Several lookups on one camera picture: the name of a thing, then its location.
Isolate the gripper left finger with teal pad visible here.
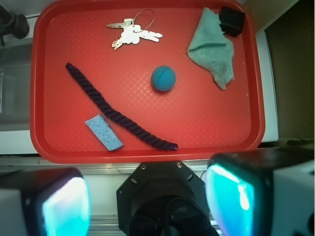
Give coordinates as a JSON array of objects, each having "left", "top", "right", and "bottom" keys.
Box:
[{"left": 0, "top": 168, "right": 92, "bottom": 236}]

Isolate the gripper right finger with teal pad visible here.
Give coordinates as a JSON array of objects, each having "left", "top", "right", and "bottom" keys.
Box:
[{"left": 205, "top": 148, "right": 315, "bottom": 236}]

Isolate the blue dimpled ball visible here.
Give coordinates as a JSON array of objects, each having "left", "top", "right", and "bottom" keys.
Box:
[{"left": 151, "top": 66, "right": 176, "bottom": 92}]

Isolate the light blue sponge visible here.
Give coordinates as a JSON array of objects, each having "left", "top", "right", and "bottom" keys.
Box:
[{"left": 85, "top": 115, "right": 124, "bottom": 151}]

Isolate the red plastic tray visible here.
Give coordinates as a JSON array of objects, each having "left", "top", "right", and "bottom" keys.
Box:
[{"left": 30, "top": 0, "right": 265, "bottom": 164}]

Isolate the teal microfiber cloth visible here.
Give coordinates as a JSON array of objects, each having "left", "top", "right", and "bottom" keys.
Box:
[{"left": 187, "top": 8, "right": 234, "bottom": 90}]

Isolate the black cube block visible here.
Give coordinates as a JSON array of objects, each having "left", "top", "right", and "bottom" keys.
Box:
[{"left": 219, "top": 6, "right": 245, "bottom": 37}]

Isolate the black clamp knob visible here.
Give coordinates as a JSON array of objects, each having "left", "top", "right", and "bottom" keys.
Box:
[{"left": 0, "top": 5, "right": 30, "bottom": 47}]

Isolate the silver key bunch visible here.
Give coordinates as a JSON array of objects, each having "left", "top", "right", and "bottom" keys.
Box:
[{"left": 106, "top": 9, "right": 163, "bottom": 51}]

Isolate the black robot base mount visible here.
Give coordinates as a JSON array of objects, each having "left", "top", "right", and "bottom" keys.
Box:
[{"left": 117, "top": 161, "right": 218, "bottom": 236}]

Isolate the dark purple twisted rope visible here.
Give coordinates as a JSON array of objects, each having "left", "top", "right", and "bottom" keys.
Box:
[{"left": 65, "top": 62, "right": 179, "bottom": 151}]

